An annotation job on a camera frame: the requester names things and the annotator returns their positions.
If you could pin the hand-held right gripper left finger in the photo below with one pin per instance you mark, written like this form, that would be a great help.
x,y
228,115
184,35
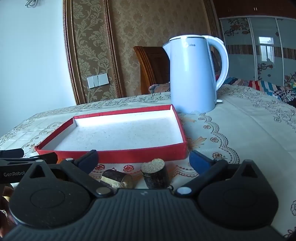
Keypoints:
x,y
91,158

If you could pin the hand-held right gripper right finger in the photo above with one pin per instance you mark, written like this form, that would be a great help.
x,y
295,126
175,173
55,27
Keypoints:
x,y
196,160

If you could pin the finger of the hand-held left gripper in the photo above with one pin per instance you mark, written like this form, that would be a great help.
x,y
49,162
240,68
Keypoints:
x,y
48,157
11,153

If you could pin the notched sugarcane piece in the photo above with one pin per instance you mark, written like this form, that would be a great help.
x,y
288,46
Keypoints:
x,y
114,177

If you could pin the red shallow cardboard box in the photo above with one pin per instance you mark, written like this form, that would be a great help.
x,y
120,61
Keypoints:
x,y
120,134

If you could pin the short sugarcane piece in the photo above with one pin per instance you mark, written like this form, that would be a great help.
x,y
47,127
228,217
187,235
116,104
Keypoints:
x,y
155,176

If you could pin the crumpled pink grey blanket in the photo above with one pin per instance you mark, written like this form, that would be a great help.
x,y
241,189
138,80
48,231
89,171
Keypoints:
x,y
160,87

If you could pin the white electric kettle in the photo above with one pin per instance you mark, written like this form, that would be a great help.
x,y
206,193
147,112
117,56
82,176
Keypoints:
x,y
192,76

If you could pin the colourful zigzag blanket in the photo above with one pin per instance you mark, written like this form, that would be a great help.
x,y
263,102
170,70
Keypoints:
x,y
259,84

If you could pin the wooden bed headboard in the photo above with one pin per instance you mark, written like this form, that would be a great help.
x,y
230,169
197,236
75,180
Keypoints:
x,y
152,67

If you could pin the floral sliding door wardrobe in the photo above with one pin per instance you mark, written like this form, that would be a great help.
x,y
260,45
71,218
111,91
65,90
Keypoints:
x,y
254,46

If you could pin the white wall switch panel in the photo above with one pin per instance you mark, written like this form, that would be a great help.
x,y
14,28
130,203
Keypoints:
x,y
97,80

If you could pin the metal wall decoration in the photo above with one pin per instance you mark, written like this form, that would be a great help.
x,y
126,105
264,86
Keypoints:
x,y
31,2

